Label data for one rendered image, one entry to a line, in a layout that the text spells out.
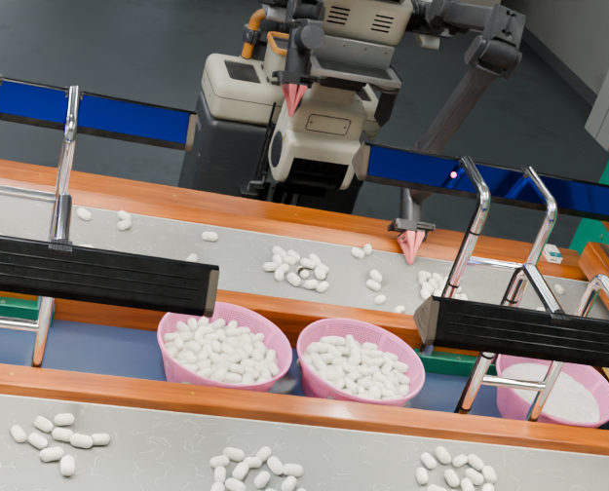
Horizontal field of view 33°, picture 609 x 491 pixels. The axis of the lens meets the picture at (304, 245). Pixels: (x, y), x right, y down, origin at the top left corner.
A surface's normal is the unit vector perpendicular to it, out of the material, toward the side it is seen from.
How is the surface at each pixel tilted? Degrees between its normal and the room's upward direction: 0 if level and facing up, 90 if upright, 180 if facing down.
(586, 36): 90
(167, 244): 0
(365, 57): 90
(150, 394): 0
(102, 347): 0
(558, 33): 90
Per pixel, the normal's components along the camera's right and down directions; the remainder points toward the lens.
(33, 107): 0.26, 0.00
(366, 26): 0.17, 0.65
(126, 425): 0.26, -0.84
